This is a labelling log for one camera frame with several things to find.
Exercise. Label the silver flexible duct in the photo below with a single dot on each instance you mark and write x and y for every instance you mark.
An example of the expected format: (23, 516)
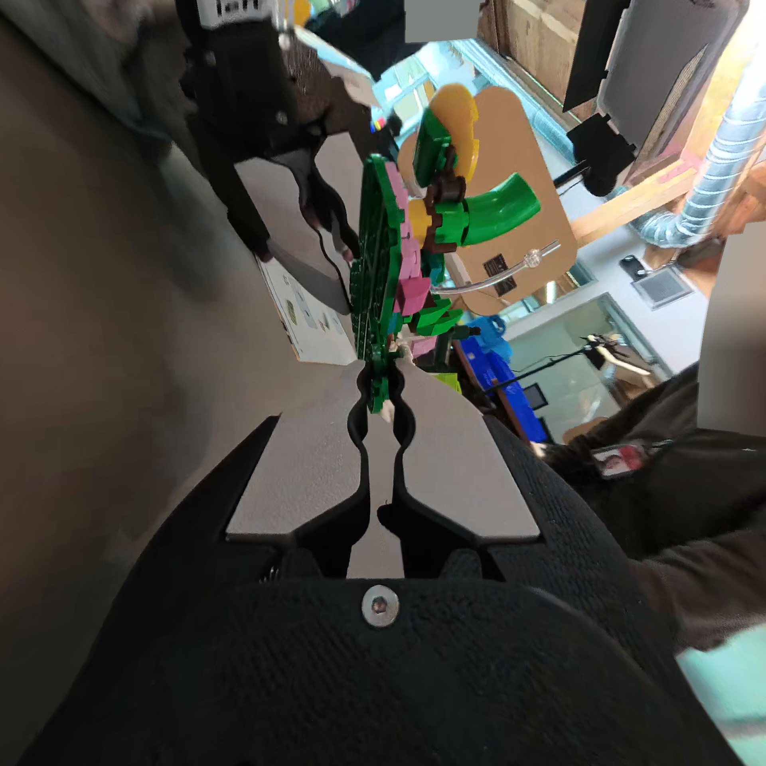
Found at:
(712, 173)

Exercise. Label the white floor vent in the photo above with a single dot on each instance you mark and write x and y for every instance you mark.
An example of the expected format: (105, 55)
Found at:
(663, 287)

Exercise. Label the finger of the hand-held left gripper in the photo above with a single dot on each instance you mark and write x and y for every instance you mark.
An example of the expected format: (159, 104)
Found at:
(341, 179)
(281, 221)

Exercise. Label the blue plastic bin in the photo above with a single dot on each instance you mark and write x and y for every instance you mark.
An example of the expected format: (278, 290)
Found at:
(496, 377)

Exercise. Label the lego instruction booklet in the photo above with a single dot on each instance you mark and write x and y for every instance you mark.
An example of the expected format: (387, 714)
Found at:
(311, 323)

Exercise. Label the black microphone stand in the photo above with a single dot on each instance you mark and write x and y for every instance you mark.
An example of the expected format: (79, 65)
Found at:
(574, 356)

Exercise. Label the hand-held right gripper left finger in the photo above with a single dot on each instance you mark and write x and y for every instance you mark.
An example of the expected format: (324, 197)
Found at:
(311, 473)

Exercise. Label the metal framed glass door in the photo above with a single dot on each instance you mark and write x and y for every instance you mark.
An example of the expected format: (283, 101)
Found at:
(574, 359)

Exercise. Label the person's dark jacket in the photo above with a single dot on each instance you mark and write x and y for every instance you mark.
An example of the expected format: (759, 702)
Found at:
(694, 496)

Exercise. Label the green pink yellow lego model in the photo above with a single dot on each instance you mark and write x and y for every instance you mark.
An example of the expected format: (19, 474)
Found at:
(377, 257)

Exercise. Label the wooden beam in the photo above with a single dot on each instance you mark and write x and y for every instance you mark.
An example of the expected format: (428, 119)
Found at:
(634, 203)

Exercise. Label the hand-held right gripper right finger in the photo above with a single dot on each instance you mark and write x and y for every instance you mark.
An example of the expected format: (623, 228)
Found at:
(461, 479)

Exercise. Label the red white badge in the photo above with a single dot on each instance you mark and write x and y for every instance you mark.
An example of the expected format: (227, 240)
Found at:
(619, 459)

